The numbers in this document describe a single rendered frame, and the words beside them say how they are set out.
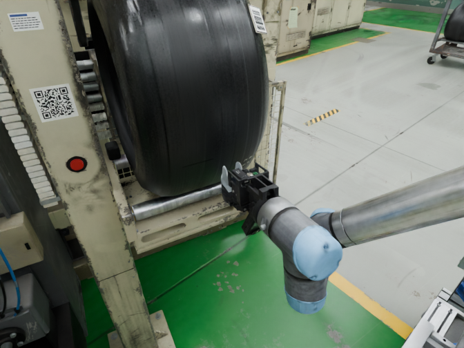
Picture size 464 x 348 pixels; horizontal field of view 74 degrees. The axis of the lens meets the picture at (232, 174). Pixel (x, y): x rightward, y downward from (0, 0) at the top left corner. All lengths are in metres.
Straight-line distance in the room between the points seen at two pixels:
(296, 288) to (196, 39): 0.48
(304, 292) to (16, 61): 0.69
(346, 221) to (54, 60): 0.66
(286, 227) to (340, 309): 1.31
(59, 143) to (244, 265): 1.33
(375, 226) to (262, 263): 1.34
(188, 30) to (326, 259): 0.46
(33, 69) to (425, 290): 1.97
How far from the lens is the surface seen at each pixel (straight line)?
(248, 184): 0.62
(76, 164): 0.84
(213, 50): 0.63
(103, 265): 1.09
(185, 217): 0.91
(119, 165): 1.10
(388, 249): 2.17
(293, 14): 5.59
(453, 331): 1.70
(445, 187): 0.57
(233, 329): 1.67
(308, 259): 0.49
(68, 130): 0.81
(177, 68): 0.60
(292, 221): 0.52
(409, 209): 0.58
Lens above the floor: 1.48
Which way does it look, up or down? 36 degrees down
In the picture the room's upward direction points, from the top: straight up
